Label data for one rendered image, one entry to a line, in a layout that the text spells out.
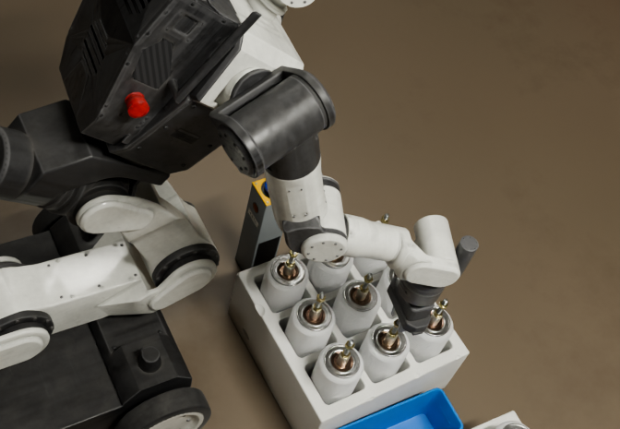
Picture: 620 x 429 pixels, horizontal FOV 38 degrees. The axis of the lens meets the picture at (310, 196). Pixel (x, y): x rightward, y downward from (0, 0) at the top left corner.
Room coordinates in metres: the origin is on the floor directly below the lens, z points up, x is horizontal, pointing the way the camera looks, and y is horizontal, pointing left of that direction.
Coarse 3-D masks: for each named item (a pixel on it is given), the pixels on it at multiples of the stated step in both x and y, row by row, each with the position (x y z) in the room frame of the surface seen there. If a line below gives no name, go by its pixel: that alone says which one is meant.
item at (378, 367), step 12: (384, 324) 1.04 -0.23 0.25; (360, 348) 1.01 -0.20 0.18; (372, 348) 0.98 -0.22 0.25; (408, 348) 1.01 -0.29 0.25; (372, 360) 0.97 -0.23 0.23; (384, 360) 0.96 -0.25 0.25; (396, 360) 0.97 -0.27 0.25; (372, 372) 0.96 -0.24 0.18; (384, 372) 0.96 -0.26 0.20; (396, 372) 0.99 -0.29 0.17
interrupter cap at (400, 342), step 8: (376, 328) 1.02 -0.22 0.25; (384, 328) 1.03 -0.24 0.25; (376, 336) 1.01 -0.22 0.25; (384, 336) 1.02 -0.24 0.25; (400, 336) 1.03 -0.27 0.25; (376, 344) 0.99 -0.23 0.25; (384, 344) 1.00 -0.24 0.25; (400, 344) 1.01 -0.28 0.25; (384, 352) 0.97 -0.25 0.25; (392, 352) 0.98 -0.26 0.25; (400, 352) 0.99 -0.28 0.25
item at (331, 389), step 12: (324, 348) 0.95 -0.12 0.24; (360, 360) 0.94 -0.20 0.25; (312, 372) 0.93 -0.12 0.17; (324, 372) 0.89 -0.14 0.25; (360, 372) 0.92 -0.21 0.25; (324, 384) 0.88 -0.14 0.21; (336, 384) 0.88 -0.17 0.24; (348, 384) 0.89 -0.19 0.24; (324, 396) 0.88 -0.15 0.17; (336, 396) 0.88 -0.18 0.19; (348, 396) 0.90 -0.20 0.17
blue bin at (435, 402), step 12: (420, 396) 0.98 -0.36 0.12; (432, 396) 1.00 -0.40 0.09; (444, 396) 0.99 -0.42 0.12; (396, 408) 0.93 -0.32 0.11; (408, 408) 0.96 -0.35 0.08; (420, 408) 0.99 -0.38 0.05; (432, 408) 1.00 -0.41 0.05; (444, 408) 0.98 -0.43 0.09; (360, 420) 0.88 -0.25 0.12; (372, 420) 0.90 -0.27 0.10; (384, 420) 0.92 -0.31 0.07; (396, 420) 0.95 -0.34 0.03; (408, 420) 0.97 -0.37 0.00; (420, 420) 0.98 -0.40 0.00; (432, 420) 0.98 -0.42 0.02; (444, 420) 0.97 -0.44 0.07; (456, 420) 0.95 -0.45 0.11
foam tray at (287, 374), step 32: (256, 288) 1.08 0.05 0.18; (256, 320) 1.02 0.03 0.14; (288, 320) 1.04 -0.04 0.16; (384, 320) 1.10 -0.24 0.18; (256, 352) 1.00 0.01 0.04; (288, 352) 0.95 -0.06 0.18; (448, 352) 1.07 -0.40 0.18; (288, 384) 0.91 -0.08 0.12; (384, 384) 0.95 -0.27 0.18; (416, 384) 0.99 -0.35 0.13; (288, 416) 0.88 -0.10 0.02; (320, 416) 0.83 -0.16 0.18; (352, 416) 0.88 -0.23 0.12
